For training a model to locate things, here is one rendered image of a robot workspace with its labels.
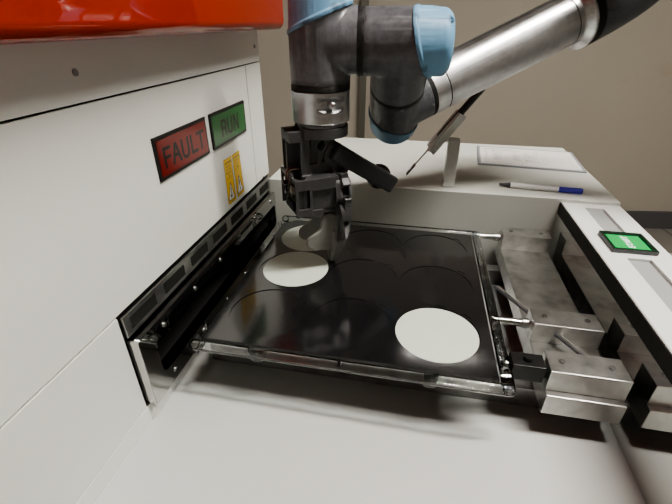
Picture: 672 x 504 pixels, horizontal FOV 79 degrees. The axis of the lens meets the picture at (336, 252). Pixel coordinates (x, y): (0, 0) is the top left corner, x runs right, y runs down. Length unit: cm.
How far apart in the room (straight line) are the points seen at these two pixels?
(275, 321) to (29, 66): 35
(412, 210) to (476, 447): 43
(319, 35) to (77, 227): 32
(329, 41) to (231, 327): 36
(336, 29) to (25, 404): 46
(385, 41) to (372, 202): 35
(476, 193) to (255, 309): 44
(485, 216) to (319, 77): 42
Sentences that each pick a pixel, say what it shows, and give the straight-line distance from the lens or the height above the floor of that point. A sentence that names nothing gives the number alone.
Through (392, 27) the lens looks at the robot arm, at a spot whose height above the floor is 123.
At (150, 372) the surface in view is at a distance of 51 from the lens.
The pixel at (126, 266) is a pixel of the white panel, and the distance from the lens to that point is 46.
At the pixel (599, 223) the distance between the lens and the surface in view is 76.
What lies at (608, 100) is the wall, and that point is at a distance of 304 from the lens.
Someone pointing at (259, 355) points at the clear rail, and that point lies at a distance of 49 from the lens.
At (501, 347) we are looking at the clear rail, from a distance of 52.
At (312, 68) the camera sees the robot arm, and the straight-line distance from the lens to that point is 52.
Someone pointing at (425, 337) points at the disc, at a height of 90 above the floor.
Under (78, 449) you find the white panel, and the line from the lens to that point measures 47.
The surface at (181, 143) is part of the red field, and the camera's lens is 53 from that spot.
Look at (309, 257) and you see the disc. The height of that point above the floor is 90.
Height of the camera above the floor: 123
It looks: 30 degrees down
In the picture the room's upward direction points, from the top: straight up
